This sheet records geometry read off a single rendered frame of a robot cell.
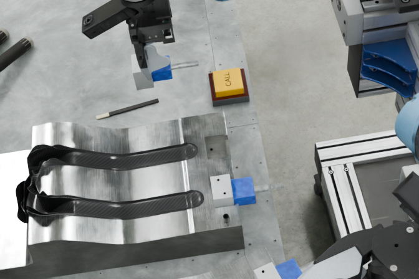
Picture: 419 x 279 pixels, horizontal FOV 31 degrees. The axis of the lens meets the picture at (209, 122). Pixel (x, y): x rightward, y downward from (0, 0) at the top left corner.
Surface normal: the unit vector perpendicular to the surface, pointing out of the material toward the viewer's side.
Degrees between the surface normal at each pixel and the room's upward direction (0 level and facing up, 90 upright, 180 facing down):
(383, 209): 0
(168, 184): 3
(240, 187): 0
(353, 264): 8
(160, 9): 90
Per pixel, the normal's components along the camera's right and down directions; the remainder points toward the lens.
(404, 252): -0.17, -0.69
